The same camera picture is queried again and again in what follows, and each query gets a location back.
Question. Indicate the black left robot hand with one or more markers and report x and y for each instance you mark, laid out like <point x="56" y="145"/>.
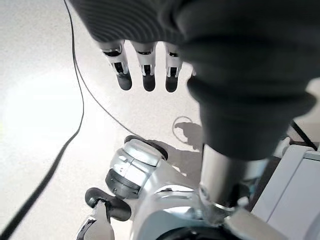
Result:
<point x="225" y="37"/>

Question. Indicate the silver left robot leg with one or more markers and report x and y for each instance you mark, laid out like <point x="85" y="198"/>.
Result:
<point x="155" y="180"/>

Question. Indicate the silver robot leg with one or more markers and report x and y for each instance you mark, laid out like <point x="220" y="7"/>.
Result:
<point x="155" y="180"/>
<point x="112" y="207"/>

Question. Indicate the white medical cart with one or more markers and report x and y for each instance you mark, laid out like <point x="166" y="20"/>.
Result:
<point x="295" y="190"/>

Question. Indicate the silver right robot leg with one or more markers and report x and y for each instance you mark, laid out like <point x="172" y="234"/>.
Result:
<point x="112" y="207"/>

